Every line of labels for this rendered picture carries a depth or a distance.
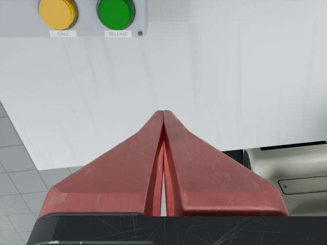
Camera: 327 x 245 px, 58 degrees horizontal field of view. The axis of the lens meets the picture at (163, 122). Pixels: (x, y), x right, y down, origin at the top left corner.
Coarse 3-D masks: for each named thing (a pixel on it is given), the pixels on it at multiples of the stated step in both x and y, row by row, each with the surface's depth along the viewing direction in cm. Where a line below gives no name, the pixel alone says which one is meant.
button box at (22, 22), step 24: (0, 0) 35; (24, 0) 35; (72, 0) 35; (96, 0) 35; (144, 0) 35; (0, 24) 37; (24, 24) 37; (72, 24) 37; (96, 24) 37; (144, 24) 37
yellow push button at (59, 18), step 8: (48, 0) 34; (56, 0) 34; (64, 0) 34; (40, 8) 35; (48, 8) 35; (56, 8) 35; (64, 8) 35; (72, 8) 35; (40, 16) 35; (48, 16) 35; (56, 16) 35; (64, 16) 35; (72, 16) 35; (48, 24) 36; (56, 24) 36; (64, 24) 36
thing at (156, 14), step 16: (160, 0) 45; (176, 0) 44; (192, 0) 44; (208, 0) 44; (224, 0) 44; (240, 0) 44; (256, 0) 44; (272, 0) 44; (288, 0) 44; (304, 0) 44; (320, 0) 44; (160, 16) 46; (176, 16) 46; (192, 16) 46; (208, 16) 46; (224, 16) 46; (240, 16) 46; (256, 16) 46; (272, 16) 46; (288, 16) 46; (304, 16) 46; (320, 16) 45
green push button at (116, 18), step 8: (104, 0) 34; (112, 0) 34; (120, 0) 34; (104, 8) 35; (112, 8) 34; (120, 8) 34; (128, 8) 34; (104, 16) 35; (112, 16) 35; (120, 16) 35; (128, 16) 35; (104, 24) 36; (112, 24) 36; (120, 24) 36
